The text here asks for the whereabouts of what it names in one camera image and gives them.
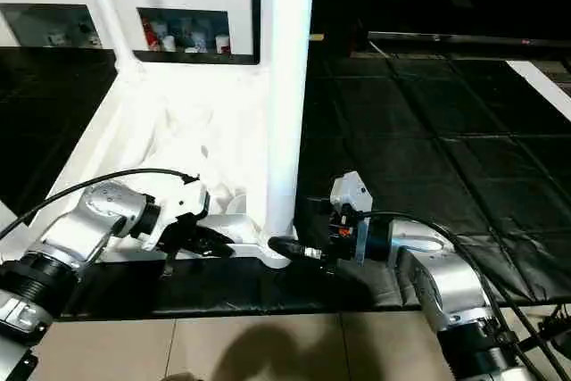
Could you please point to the white plastic table top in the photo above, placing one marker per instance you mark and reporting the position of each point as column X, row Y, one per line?
column 178, row 131

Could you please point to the white plastic table leg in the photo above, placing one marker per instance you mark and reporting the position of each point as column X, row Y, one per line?
column 107, row 15
column 287, row 86
column 5, row 215

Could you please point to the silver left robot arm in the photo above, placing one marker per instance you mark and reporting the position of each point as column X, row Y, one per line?
column 80, row 220

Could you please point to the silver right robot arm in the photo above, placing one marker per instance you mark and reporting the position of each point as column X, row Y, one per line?
column 446, row 283

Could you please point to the black work mat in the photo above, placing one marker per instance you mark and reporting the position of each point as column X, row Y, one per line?
column 428, row 158

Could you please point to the small tan label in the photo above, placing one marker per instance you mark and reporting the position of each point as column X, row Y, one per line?
column 316, row 37

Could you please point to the red bottle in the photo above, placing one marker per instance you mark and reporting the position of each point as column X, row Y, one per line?
column 150, row 37

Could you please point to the white flat board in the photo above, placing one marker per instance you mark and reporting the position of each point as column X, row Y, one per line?
column 544, row 86

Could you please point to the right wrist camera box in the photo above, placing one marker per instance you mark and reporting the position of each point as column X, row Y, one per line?
column 350, row 192

